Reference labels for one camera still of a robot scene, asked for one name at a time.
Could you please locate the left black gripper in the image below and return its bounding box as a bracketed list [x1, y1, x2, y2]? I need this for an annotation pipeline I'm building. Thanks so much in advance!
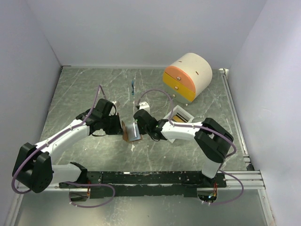
[102, 113, 125, 135]

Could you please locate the brown leather card holder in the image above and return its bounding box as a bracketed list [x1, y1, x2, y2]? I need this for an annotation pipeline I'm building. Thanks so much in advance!
[121, 121, 143, 143]

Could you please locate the white plastic card tray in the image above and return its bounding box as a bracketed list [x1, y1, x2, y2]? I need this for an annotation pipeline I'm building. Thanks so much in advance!
[161, 105, 195, 143]

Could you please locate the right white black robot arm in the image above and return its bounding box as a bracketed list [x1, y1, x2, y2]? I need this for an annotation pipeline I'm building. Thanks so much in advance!
[134, 109, 234, 187]

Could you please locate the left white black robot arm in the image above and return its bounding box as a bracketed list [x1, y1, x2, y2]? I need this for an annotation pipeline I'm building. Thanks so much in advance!
[11, 98, 123, 194]

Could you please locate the blue mark on table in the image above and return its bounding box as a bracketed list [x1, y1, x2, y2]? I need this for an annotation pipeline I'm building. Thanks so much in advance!
[131, 80, 135, 96]

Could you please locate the cream mini drawer cabinet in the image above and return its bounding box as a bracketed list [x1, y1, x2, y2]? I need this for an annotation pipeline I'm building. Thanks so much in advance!
[163, 53, 213, 104]

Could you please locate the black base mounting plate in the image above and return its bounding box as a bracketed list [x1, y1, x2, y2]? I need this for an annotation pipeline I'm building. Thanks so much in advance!
[58, 171, 228, 200]

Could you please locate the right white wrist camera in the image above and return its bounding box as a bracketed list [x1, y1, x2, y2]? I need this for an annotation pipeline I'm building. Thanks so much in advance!
[136, 101, 150, 113]

